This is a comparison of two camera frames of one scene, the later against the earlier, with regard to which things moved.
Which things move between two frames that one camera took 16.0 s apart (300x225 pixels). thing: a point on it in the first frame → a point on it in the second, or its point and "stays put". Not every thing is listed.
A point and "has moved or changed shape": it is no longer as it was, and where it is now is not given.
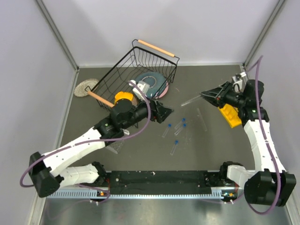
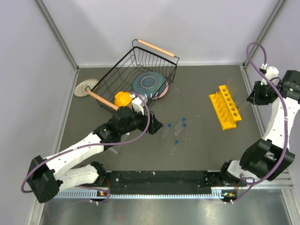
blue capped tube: x=183 y=120 stays put
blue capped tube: x=176 y=143 stays put
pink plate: x=164 y=93 stays put
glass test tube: x=202 y=122 has moved or changed shape
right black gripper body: x=229 y=96 → x=262 y=96
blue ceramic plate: x=157 y=84 stays put
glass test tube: x=191 y=100 has moved or changed shape
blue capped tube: x=169 y=126 stays put
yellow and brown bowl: x=123 y=95 stays put
